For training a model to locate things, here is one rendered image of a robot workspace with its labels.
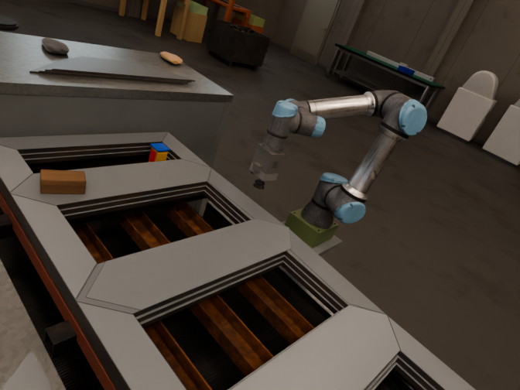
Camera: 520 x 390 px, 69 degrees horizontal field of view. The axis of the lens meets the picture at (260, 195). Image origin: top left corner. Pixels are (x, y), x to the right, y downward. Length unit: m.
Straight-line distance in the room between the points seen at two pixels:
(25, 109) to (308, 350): 1.23
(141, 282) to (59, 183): 0.42
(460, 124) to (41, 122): 9.16
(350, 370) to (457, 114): 9.14
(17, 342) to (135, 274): 0.28
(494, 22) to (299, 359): 10.36
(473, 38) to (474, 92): 1.58
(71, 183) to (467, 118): 9.26
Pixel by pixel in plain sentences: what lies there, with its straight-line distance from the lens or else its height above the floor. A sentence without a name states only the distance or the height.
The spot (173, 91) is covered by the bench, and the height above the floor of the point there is 1.05.
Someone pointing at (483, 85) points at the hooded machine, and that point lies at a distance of 9.92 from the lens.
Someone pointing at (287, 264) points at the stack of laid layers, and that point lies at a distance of 1.29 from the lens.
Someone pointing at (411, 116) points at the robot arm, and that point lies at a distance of 1.47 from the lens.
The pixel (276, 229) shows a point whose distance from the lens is 1.37.
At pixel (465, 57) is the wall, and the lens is 10.95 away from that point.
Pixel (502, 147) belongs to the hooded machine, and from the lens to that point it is 9.78.
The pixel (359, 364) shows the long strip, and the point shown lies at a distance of 1.07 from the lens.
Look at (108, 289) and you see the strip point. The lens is 0.99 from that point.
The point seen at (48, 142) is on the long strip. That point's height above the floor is 0.87.
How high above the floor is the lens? 1.58
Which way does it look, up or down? 28 degrees down
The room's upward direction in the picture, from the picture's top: 21 degrees clockwise
